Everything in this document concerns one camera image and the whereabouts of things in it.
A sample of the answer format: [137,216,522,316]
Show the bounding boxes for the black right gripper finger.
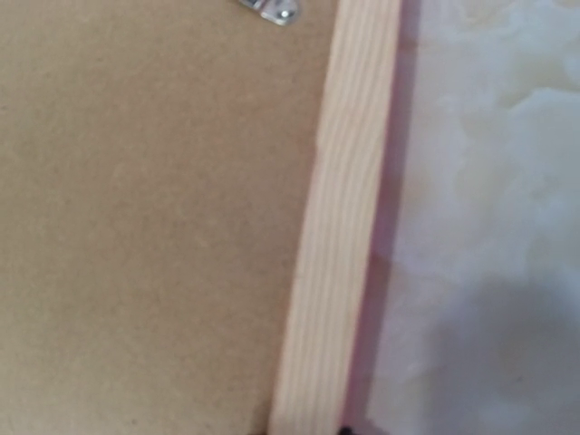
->
[337,426,356,435]

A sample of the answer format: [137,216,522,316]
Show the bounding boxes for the pink wooden picture frame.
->
[267,1,402,435]

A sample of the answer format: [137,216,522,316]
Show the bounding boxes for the brown backing board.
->
[1,1,337,434]

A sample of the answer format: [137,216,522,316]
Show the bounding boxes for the metal turn clip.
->
[238,0,300,26]

